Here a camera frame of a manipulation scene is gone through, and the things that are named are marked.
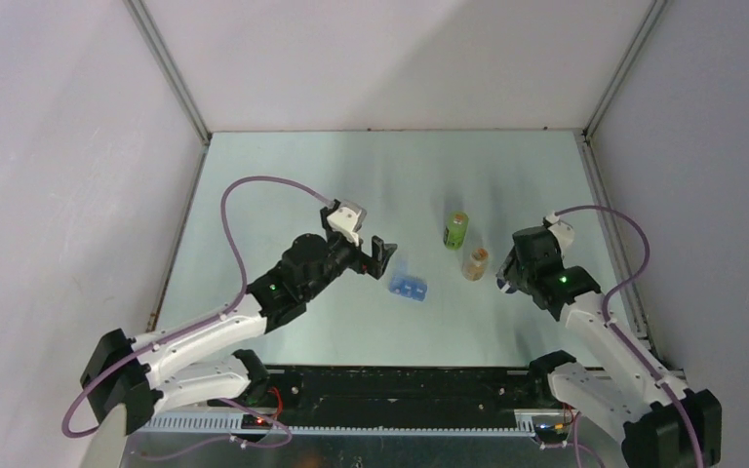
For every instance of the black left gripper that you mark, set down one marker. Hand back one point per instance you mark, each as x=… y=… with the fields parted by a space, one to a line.
x=373 y=264

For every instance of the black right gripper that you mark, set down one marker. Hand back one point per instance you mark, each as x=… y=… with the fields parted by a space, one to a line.
x=510 y=269

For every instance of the blue pill organizer box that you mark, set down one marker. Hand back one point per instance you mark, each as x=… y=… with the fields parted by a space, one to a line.
x=406 y=285

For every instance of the clear amber pill bottle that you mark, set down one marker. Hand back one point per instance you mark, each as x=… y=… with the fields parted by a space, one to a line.
x=474 y=265

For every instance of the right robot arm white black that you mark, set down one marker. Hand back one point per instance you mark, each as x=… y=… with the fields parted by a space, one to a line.
x=656 y=419

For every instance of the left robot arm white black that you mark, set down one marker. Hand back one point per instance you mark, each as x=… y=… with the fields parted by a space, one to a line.
x=163 y=370

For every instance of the right controller board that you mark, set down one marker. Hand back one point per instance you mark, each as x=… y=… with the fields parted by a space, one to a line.
x=552 y=434

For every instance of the controller board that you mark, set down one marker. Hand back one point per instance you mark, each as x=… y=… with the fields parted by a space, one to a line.
x=552 y=434
x=252 y=422

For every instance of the left controller board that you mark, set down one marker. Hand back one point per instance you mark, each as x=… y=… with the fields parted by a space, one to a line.
x=252 y=422

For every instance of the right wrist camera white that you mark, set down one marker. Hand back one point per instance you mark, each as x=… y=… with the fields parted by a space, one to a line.
x=561 y=230

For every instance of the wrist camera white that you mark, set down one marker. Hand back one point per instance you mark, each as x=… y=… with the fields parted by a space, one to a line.
x=346 y=218
x=561 y=230

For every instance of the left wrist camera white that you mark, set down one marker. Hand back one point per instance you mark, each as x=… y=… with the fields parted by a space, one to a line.
x=346 y=218

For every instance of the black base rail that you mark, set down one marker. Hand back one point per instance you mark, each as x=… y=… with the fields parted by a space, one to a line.
x=407 y=397

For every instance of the right aluminium frame post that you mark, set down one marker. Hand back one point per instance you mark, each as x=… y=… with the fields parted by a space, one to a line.
x=635 y=46

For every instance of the aluminium frame post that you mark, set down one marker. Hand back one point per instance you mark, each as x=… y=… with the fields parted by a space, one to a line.
x=155 y=42
x=635 y=46

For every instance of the grey slotted cable duct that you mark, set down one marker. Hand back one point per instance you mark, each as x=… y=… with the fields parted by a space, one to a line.
x=187 y=422

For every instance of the left aluminium frame post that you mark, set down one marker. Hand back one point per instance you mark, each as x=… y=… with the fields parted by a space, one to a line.
x=155 y=42

